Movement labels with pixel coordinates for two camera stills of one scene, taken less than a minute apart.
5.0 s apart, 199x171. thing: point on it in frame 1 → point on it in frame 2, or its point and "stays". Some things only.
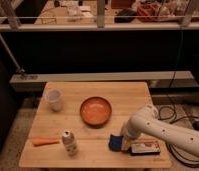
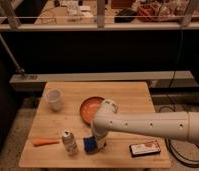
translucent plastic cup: (54, 97) stays
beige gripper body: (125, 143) → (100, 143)
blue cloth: (115, 143) → (90, 144)
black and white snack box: (150, 147) stays
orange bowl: (95, 112) stays
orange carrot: (42, 141) stays
